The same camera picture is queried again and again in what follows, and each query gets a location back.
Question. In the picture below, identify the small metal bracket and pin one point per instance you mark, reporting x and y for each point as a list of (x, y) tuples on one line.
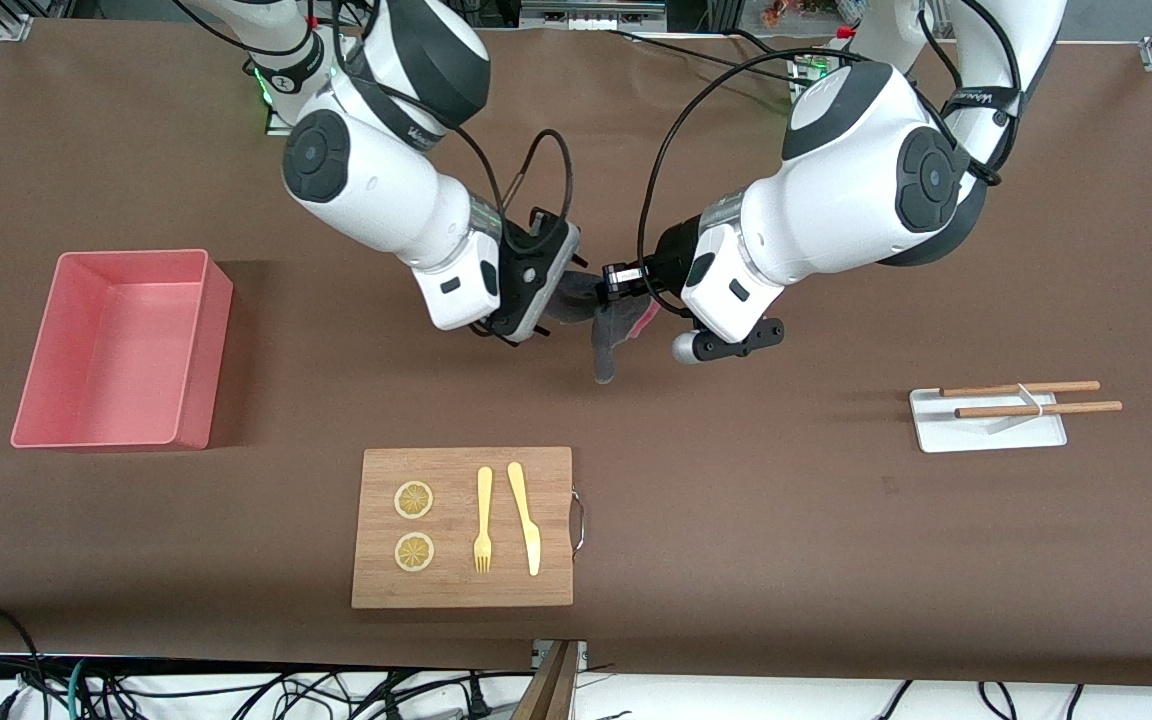
[(581, 652)]

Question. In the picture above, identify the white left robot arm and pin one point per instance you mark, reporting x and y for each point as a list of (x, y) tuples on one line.
[(856, 170)]

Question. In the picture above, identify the yellow plastic fork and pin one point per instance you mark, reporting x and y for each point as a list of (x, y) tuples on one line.
[(484, 500)]

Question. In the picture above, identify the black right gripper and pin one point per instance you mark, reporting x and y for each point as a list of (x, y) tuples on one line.
[(515, 249)]

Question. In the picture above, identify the yellow plastic knife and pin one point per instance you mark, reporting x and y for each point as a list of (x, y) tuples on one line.
[(526, 520)]

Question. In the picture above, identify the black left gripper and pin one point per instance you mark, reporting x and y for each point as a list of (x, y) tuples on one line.
[(674, 253)]

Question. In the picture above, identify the lemon slice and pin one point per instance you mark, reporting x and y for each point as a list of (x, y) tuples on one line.
[(413, 500), (414, 552)]

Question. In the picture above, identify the pink plastic bin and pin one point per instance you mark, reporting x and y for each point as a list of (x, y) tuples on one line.
[(106, 350)]

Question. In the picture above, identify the white rack with wooden rods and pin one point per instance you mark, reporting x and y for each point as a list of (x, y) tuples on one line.
[(966, 435)]

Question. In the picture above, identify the wooden post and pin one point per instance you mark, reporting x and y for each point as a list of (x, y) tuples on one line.
[(548, 690)]

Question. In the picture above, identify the grey cloth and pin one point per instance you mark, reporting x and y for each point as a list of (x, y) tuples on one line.
[(608, 340)]

